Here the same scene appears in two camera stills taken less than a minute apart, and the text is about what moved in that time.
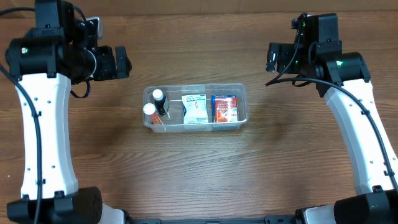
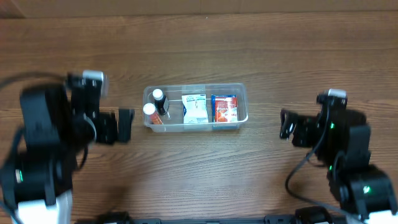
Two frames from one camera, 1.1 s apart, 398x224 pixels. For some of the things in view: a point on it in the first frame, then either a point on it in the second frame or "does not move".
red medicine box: (226, 109) does not move
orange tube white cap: (149, 109) does not move
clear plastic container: (194, 107) does not move
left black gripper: (109, 63) -> (106, 127)
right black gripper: (282, 57) -> (302, 131)
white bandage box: (194, 109) does not move
